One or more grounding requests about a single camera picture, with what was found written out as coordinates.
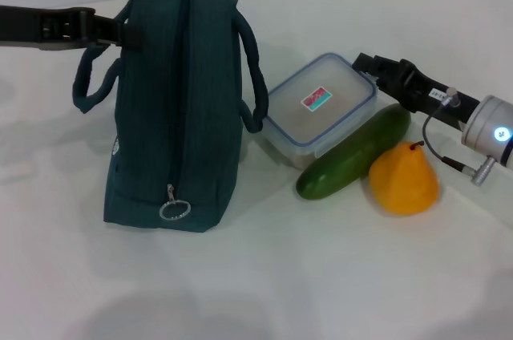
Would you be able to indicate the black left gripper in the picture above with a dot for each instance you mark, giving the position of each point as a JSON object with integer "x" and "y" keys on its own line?
{"x": 20, "y": 25}

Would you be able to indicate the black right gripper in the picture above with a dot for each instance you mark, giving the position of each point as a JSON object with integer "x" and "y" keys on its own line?
{"x": 425, "y": 93}

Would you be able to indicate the clear plastic food container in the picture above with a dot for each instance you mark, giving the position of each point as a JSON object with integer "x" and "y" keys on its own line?
{"x": 328, "y": 115}

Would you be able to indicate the green cucumber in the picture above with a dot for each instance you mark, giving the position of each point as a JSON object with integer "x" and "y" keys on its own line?
{"x": 352, "y": 155}

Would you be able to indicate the orange pear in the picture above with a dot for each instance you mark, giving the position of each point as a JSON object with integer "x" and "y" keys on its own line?
{"x": 401, "y": 183}

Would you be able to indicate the dark teal fabric lunch bag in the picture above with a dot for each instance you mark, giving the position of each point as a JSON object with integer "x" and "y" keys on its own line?
{"x": 200, "y": 115}

